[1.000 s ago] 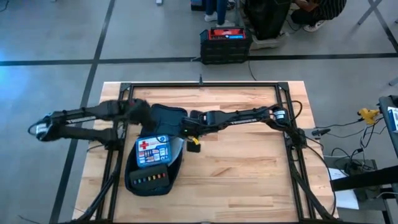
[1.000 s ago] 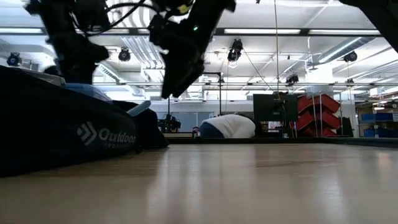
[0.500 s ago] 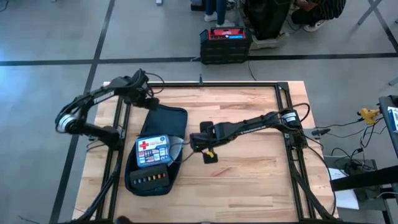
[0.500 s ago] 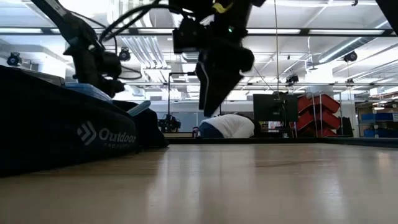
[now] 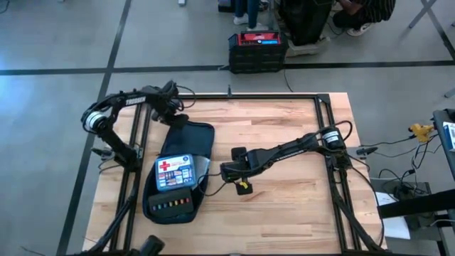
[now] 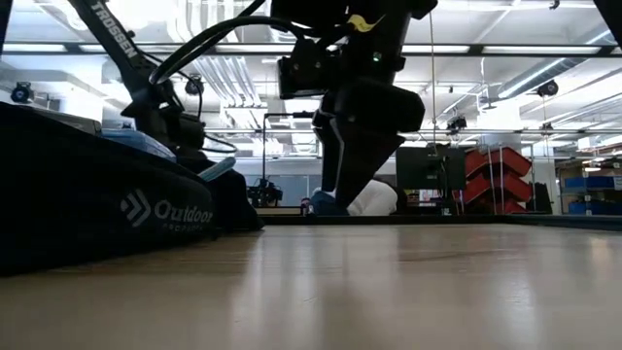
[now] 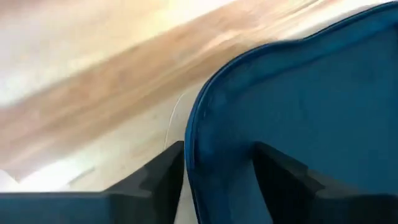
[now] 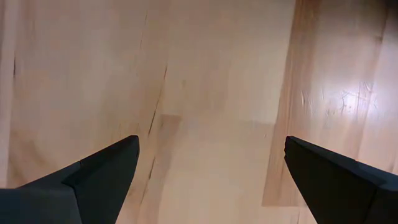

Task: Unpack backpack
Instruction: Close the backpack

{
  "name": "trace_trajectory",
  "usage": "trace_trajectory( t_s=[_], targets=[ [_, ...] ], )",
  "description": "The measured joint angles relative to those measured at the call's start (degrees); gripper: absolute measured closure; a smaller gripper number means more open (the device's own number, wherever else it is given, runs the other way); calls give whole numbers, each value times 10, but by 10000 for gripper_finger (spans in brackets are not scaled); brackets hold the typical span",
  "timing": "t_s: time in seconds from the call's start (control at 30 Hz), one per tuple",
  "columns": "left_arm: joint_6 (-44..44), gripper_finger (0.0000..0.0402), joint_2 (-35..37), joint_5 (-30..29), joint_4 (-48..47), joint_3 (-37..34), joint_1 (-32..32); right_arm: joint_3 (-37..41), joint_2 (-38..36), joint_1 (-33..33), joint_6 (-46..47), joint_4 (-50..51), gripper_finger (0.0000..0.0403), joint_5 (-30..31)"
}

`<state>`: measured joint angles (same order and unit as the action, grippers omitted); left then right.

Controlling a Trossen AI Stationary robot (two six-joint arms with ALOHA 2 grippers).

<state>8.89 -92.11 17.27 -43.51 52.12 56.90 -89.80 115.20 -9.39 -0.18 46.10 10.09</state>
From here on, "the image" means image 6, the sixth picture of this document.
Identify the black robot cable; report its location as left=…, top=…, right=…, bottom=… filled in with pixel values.
left=148, top=0, right=317, bottom=87

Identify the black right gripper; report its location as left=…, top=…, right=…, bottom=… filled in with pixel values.
left=269, top=0, right=438, bottom=208

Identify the thin hanging cable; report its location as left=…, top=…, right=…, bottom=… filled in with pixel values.
left=427, top=12, right=437, bottom=147

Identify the person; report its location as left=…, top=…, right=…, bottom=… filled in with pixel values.
left=309, top=178, right=409, bottom=218

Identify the black metal table frame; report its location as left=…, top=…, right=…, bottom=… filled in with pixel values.
left=257, top=214, right=622, bottom=232

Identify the rack of red bins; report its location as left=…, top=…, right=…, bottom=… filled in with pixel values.
left=451, top=147, right=534, bottom=216

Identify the black background robot station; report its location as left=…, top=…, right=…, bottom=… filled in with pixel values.
left=247, top=177, right=284, bottom=209

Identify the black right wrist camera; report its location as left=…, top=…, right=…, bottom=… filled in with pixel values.
left=277, top=41, right=336, bottom=98

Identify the dark blue Outdoor Products backpack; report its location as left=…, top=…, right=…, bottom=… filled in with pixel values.
left=0, top=101, right=266, bottom=278

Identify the shelf with blue bins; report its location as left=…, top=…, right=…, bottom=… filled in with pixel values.
left=556, top=159, right=622, bottom=216

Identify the black bin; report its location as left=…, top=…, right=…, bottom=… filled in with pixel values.
left=527, top=182, right=553, bottom=214

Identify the black monitor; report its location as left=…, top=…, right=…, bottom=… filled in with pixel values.
left=396, top=145, right=467, bottom=192

